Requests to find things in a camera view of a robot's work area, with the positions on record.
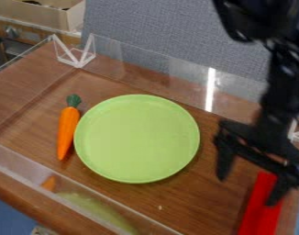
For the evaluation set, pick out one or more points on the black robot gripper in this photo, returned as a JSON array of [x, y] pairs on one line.
[[263, 144]]

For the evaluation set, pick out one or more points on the red plastic block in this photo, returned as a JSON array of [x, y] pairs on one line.
[[261, 218]]

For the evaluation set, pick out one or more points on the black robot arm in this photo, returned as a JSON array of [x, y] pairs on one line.
[[267, 21]]

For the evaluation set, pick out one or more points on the green round plate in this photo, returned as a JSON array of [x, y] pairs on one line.
[[137, 138]]

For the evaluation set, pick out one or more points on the orange toy carrot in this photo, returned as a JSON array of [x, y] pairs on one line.
[[69, 120]]

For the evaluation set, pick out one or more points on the cardboard box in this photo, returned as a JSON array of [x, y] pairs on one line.
[[59, 14]]

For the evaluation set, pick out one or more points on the wooden shelf with knob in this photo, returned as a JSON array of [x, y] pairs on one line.
[[31, 34]]

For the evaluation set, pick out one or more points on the clear acrylic enclosure wall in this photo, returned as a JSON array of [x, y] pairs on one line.
[[189, 204]]

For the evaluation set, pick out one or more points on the clear acrylic corner bracket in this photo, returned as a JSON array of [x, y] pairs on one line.
[[73, 56]]

